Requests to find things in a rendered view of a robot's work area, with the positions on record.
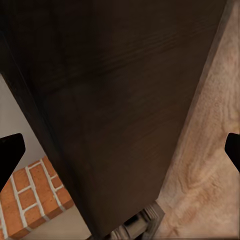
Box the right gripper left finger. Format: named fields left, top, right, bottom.
left=0, top=133, right=26, bottom=192

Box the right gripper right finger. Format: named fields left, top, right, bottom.
left=224, top=132, right=240, bottom=172

